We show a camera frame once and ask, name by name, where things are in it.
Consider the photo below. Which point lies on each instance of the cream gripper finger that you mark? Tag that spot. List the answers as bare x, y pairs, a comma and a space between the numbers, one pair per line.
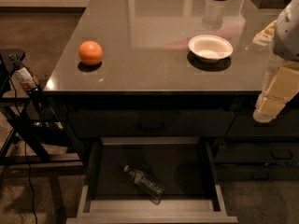
266, 110
285, 83

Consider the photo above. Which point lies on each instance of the clear plastic water bottle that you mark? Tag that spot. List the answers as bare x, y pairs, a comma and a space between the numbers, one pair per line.
149, 184

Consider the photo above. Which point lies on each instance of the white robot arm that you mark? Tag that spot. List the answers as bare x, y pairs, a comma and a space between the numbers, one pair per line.
285, 46

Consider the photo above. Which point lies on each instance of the snack packet on counter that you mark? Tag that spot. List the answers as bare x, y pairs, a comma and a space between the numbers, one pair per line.
265, 37

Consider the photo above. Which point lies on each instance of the open middle drawer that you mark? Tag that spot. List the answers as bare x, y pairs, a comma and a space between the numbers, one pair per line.
192, 192

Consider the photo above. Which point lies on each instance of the closed top drawer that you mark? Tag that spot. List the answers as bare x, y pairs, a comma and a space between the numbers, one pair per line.
147, 123

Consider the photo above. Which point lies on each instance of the dark wine bottle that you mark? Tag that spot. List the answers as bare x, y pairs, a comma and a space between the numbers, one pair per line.
29, 82

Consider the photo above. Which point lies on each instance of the right cabinet drawers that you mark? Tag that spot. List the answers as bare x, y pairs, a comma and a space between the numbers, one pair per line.
260, 151

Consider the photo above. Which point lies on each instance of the white bowl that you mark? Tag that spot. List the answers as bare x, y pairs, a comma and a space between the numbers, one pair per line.
210, 48

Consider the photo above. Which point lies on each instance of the orange ball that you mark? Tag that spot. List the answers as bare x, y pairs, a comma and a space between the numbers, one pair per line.
90, 53

